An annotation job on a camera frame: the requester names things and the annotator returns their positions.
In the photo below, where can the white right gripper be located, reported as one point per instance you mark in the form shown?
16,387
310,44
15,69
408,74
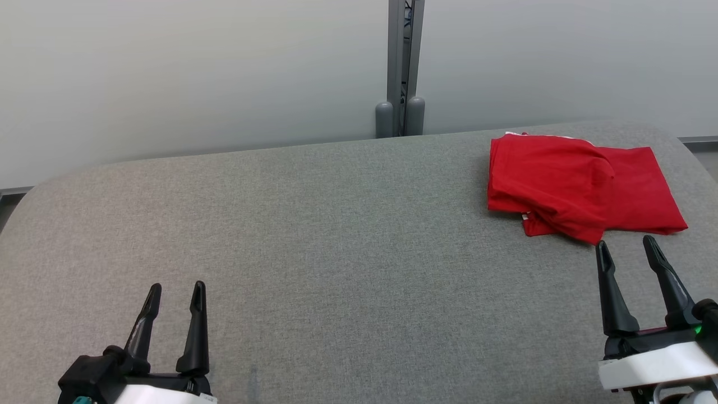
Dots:
650,365

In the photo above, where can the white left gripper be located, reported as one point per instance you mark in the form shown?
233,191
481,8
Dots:
162,391

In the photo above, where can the red white basketball jersey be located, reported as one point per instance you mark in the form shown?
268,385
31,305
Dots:
645,191

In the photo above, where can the red basketball shorts white stripe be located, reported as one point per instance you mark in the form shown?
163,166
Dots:
549,179

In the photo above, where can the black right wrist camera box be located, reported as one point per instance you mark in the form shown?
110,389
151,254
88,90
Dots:
708,325

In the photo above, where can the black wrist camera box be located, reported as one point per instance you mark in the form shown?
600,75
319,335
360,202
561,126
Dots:
90,376
708,325

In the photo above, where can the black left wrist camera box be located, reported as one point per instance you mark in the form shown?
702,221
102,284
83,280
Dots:
90,376

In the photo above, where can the grey partition post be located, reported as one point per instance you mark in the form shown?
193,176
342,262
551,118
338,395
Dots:
401,56

